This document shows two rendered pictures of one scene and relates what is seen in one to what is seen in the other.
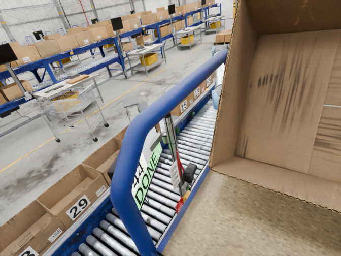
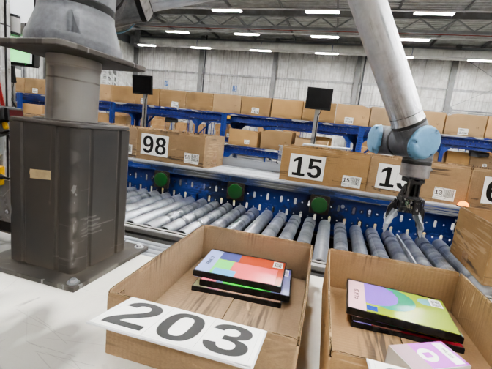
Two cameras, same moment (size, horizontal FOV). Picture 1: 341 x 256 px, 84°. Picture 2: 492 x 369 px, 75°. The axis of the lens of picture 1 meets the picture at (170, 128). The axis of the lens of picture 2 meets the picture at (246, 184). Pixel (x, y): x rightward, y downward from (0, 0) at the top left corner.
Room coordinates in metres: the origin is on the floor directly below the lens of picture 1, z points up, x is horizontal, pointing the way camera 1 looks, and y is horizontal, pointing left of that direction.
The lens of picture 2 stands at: (1.27, -1.44, 1.10)
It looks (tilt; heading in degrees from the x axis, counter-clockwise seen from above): 10 degrees down; 66
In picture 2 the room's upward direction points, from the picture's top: 6 degrees clockwise
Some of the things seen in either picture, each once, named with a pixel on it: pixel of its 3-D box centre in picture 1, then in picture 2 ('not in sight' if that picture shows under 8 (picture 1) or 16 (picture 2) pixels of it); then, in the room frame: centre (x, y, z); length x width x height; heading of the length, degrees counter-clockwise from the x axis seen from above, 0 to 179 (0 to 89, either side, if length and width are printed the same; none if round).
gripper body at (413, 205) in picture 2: not in sight; (410, 195); (2.22, -0.70, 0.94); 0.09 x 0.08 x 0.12; 51
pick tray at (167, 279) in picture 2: not in sight; (232, 285); (1.51, -0.91, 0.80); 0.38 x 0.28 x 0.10; 53
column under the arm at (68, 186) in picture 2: not in sight; (72, 190); (1.20, -0.61, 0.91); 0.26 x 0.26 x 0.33; 51
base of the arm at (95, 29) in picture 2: not in sight; (76, 29); (1.21, -0.61, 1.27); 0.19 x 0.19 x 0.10
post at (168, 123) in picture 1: (178, 170); (1, 100); (0.92, 0.00, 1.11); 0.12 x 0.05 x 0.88; 141
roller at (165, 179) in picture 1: (167, 179); not in sight; (1.21, 0.12, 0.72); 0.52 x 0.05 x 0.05; 51
